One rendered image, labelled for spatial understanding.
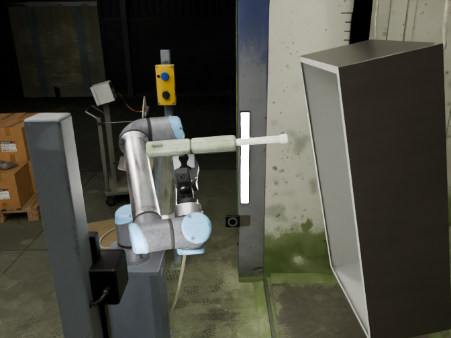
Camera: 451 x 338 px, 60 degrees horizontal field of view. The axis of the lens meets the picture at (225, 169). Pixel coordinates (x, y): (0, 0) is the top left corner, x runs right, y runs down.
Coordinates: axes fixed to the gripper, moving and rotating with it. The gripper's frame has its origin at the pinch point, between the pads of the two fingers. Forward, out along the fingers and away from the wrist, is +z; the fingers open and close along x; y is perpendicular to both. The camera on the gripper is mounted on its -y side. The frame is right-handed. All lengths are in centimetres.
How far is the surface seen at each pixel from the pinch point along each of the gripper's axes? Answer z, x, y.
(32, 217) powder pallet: 50, -183, 246
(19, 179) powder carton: 84, -189, 227
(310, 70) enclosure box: 49, 59, 36
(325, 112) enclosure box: 33, 66, 50
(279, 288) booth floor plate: -44, 42, 162
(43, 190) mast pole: -37, -11, -75
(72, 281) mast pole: -49, -11, -65
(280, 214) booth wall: 3, 47, 140
